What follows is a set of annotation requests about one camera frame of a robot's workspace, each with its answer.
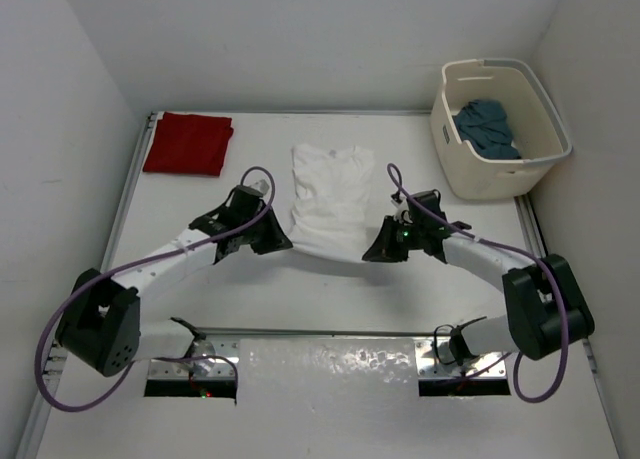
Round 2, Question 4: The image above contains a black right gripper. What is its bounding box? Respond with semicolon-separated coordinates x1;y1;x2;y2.
364;215;425;263

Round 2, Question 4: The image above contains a white t shirt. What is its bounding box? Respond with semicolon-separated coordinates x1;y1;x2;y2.
287;144;376;263

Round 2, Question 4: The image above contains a red polo t shirt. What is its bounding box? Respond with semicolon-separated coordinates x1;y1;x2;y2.
143;112;234;177

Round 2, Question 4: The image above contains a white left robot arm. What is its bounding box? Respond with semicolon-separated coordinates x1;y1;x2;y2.
55;185;292;377

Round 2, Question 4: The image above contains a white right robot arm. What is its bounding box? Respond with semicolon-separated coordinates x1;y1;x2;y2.
362;190;595;366

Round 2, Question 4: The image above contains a blue garment in basket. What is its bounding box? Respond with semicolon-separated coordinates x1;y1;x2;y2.
454;99;521;160

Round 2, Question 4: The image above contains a cream plastic laundry basket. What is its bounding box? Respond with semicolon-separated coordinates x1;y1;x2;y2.
430;59;573;200

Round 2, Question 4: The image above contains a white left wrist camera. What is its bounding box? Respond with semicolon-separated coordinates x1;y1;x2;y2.
249;179;271;196

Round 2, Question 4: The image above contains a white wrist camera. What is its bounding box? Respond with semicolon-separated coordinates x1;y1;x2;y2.
249;179;271;196
393;199;413;224

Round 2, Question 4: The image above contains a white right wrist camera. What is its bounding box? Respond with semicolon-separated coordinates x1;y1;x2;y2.
393;199;413;224

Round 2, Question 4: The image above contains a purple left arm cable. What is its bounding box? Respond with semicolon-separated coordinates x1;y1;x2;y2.
33;166;277;413

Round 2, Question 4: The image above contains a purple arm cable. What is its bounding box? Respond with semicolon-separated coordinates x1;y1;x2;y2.
33;166;277;413
387;162;571;405

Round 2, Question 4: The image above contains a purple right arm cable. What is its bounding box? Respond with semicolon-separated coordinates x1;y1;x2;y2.
387;162;571;405

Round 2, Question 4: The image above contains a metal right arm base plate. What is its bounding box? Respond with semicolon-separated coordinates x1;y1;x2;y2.
414;335;507;381

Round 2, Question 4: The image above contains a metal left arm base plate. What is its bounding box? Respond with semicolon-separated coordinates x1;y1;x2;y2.
147;336;240;381

